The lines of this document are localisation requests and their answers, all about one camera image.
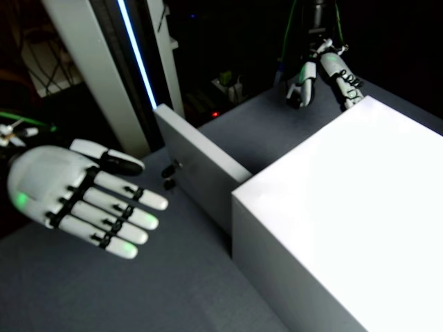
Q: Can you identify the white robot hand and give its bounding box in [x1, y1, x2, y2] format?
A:
[6, 138, 170, 260]
[285, 50, 365, 109]

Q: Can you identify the white cabinet door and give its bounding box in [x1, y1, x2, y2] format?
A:
[153, 103, 254, 239]

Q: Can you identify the white cabinet box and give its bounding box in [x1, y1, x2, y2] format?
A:
[230, 95, 443, 332]

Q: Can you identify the white power strip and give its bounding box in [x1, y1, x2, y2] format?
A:
[210, 70, 245, 104]

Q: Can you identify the grey table cloth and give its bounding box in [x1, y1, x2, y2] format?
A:
[0, 76, 443, 332]

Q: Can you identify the blue LED light strip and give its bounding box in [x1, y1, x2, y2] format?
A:
[116, 0, 159, 110]

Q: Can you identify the green cable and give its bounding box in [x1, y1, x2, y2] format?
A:
[280, 0, 299, 68]
[333, 0, 345, 44]
[0, 109, 57, 133]

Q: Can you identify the white frame pillar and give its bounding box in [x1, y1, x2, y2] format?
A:
[40, 0, 186, 158]

